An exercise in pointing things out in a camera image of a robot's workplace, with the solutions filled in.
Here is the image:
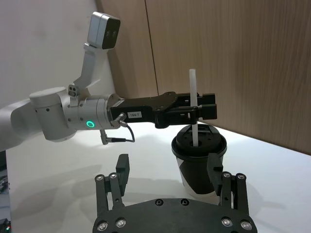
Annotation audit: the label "black plastic cup lid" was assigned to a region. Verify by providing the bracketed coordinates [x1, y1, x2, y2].
[171, 124, 228, 156]

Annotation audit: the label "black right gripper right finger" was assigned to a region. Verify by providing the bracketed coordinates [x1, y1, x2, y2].
[207, 153, 249, 215]

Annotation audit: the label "thin dark gripper cable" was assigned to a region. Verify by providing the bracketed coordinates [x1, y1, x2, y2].
[100, 114, 136, 146]

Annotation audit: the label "white and black paper cup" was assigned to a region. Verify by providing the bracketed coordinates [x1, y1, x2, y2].
[171, 143, 228, 199]

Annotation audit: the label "white drinking straw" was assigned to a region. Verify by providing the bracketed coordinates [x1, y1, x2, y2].
[189, 68, 201, 148]

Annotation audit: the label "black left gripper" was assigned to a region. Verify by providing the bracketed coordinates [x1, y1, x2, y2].
[110, 91, 218, 130]

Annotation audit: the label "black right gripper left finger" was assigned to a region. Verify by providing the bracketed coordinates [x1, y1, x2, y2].
[94, 153, 131, 216]

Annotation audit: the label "black device with indicator lights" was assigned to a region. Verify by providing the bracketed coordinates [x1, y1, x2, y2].
[0, 217, 12, 233]

